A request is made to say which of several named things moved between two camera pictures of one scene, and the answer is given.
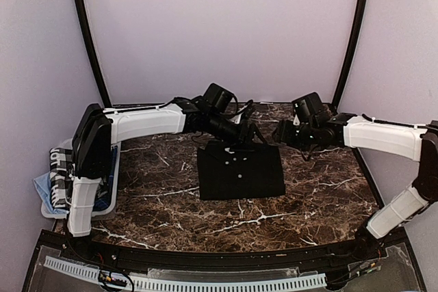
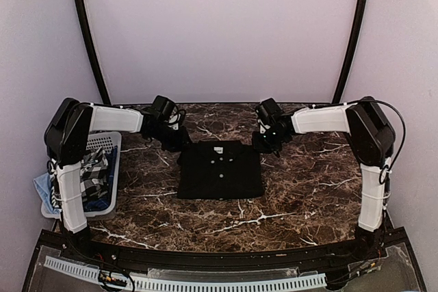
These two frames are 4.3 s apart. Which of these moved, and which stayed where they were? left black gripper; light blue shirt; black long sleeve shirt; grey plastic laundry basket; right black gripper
Moved: right black gripper; black long sleeve shirt; left black gripper
Stayed: light blue shirt; grey plastic laundry basket
